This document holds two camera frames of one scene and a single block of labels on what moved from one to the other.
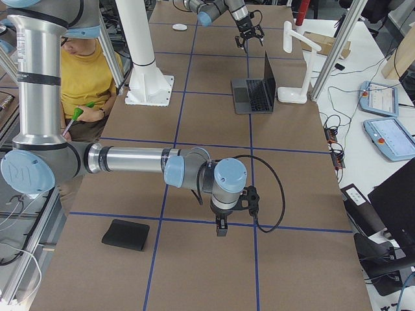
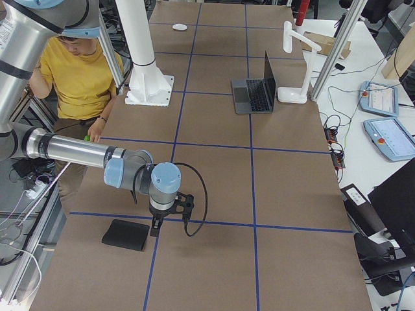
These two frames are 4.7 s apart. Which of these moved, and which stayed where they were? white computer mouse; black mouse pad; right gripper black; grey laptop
Moved: right gripper black
Stayed: white computer mouse; grey laptop; black mouse pad
